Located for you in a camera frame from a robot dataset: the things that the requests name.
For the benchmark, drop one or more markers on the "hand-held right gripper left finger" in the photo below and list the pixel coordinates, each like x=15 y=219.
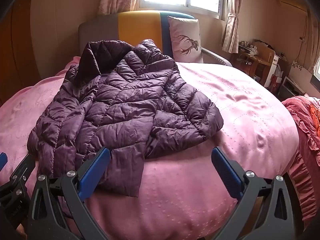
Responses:
x=96 y=170

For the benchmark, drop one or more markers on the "grey yellow blue headboard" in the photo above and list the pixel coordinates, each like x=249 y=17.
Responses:
x=137 y=27

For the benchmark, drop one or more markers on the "pink bedspread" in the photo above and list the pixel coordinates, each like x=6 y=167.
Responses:
x=225 y=120

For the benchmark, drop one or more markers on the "purple puffer jacket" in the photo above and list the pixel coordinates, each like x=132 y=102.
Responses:
x=120 y=110

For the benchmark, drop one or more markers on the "wooden wardrobe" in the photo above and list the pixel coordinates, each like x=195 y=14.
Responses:
x=15 y=55

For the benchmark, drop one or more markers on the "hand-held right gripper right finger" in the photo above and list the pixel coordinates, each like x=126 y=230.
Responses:
x=225 y=170

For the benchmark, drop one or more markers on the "wooden desk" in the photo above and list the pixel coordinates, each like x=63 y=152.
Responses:
x=257 y=60

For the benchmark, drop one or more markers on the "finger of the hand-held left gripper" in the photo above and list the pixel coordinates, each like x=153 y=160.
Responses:
x=23 y=168
x=2 y=161

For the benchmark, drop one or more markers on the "red bag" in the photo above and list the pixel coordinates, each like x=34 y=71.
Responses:
x=277 y=78

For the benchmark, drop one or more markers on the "deer print pillow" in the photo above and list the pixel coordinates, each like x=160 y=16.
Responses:
x=185 y=40

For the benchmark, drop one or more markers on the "red ruffled blanket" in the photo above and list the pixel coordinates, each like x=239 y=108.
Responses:
x=307 y=130

